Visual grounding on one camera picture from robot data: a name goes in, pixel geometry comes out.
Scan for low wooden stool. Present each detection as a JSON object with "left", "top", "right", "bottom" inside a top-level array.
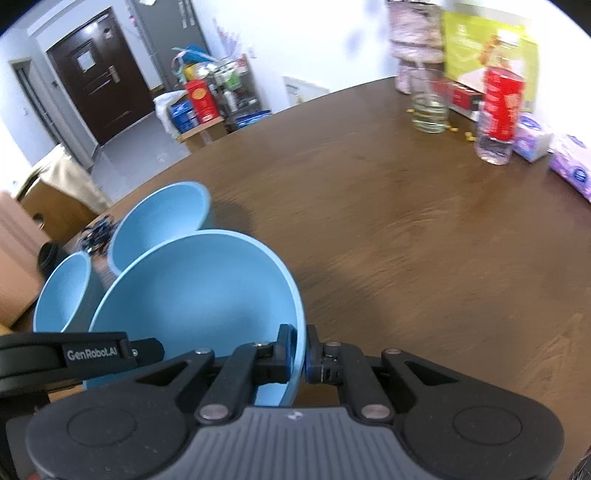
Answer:
[{"left": 177, "top": 116, "right": 230, "bottom": 151}]

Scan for dark tangled wires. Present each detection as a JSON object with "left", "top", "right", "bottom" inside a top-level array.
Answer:
[{"left": 82, "top": 213, "right": 119, "bottom": 256}]

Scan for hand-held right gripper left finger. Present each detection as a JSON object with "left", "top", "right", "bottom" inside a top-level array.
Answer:
[{"left": 136, "top": 324, "right": 297, "bottom": 424}]

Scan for pink knit vase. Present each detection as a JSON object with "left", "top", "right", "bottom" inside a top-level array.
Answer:
[{"left": 386, "top": 0, "right": 447, "bottom": 96}]

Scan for green snack box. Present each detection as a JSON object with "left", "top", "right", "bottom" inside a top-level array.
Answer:
[{"left": 440, "top": 11, "right": 541, "bottom": 114}]

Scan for blue bag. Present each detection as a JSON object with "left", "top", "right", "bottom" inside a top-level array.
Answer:
[{"left": 170, "top": 43, "right": 218, "bottom": 82}]

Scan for dark brown door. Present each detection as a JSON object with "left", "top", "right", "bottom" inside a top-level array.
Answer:
[{"left": 45, "top": 6, "right": 156, "bottom": 147}]

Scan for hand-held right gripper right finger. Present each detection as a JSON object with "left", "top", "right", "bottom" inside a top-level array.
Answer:
[{"left": 304, "top": 324, "right": 465, "bottom": 423}]

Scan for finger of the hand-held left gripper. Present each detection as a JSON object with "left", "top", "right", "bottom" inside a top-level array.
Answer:
[{"left": 127, "top": 338, "right": 165, "bottom": 366}]

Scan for tall red box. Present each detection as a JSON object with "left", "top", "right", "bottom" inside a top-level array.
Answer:
[{"left": 184, "top": 78, "right": 219, "bottom": 125}]

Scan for black round object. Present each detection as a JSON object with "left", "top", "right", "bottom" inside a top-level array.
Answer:
[{"left": 36, "top": 242, "right": 61, "bottom": 278}]

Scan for white plastic bag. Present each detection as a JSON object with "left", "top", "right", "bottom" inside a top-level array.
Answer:
[{"left": 153, "top": 89, "right": 190, "bottom": 135}]

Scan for blue bowl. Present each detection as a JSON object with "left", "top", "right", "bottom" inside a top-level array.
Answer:
[
  {"left": 107, "top": 182, "right": 214, "bottom": 278},
  {"left": 33, "top": 251, "right": 100, "bottom": 334},
  {"left": 87, "top": 229, "right": 307, "bottom": 408}
]

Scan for red flat box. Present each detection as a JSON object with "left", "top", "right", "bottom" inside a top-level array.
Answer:
[{"left": 445, "top": 78, "right": 486, "bottom": 122}]

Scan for cardboard box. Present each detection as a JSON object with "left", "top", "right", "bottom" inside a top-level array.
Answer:
[{"left": 0, "top": 191, "right": 49, "bottom": 326}]

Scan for metal storage rack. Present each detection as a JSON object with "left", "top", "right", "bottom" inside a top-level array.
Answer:
[{"left": 207, "top": 57, "right": 260, "bottom": 121}]

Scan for clear drinking glass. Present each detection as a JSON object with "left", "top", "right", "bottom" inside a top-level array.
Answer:
[{"left": 409, "top": 68, "right": 451, "bottom": 134}]

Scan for purple tissue pack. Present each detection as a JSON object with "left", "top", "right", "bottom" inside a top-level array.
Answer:
[
  {"left": 547, "top": 134, "right": 591, "bottom": 204},
  {"left": 512, "top": 114, "right": 555, "bottom": 164}
]

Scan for grey tall cabinet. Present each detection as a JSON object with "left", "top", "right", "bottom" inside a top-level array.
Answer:
[{"left": 126, "top": 0, "right": 209, "bottom": 91}]

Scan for pale wall decoration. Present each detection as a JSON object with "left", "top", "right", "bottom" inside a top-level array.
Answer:
[{"left": 212, "top": 18, "right": 241, "bottom": 61}]

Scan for red label water bottle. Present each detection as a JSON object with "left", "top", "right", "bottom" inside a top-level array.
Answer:
[{"left": 475, "top": 30, "right": 527, "bottom": 166}]

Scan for beige cloth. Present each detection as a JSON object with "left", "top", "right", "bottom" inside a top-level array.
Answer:
[{"left": 17, "top": 142, "right": 113, "bottom": 216}]

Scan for white sign board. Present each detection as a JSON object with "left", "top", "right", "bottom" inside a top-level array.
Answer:
[{"left": 282, "top": 76, "right": 331, "bottom": 108}]

